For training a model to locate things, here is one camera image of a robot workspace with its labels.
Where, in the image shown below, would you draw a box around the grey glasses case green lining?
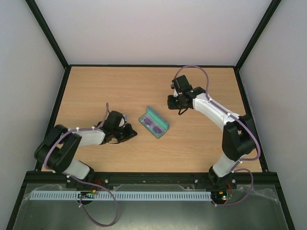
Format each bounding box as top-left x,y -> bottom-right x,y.
139,106 -> 170,139

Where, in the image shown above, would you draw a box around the pink sunglasses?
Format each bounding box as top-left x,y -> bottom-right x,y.
142,117 -> 163,135

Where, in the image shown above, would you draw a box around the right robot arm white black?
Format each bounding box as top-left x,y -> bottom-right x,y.
167,75 -> 261,188

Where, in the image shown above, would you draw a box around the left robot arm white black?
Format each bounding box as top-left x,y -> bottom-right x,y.
34,111 -> 137,187

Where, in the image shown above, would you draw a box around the left controller board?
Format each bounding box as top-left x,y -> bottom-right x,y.
77,190 -> 99,199

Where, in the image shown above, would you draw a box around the controller board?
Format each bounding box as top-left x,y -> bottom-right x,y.
77,190 -> 99,199
211,190 -> 234,201

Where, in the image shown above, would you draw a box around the right controller board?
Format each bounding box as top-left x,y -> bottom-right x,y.
211,190 -> 234,201

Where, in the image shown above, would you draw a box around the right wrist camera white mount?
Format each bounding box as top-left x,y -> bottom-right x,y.
170,83 -> 178,98

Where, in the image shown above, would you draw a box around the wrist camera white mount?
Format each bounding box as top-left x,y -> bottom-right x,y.
170,83 -> 178,98
119,115 -> 128,127

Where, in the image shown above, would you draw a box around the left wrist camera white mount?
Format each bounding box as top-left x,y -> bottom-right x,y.
119,115 -> 128,127

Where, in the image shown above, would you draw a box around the light blue slotted cable duct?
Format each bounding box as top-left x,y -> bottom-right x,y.
29,191 -> 212,201

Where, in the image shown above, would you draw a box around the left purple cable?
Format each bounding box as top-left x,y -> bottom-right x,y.
43,103 -> 120,226

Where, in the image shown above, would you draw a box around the purple cable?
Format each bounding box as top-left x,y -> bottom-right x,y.
174,65 -> 261,208
43,103 -> 120,226

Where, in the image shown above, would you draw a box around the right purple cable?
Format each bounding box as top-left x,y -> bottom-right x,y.
174,65 -> 261,208

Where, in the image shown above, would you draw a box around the black aluminium frame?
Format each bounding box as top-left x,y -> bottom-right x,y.
7,0 -> 295,230

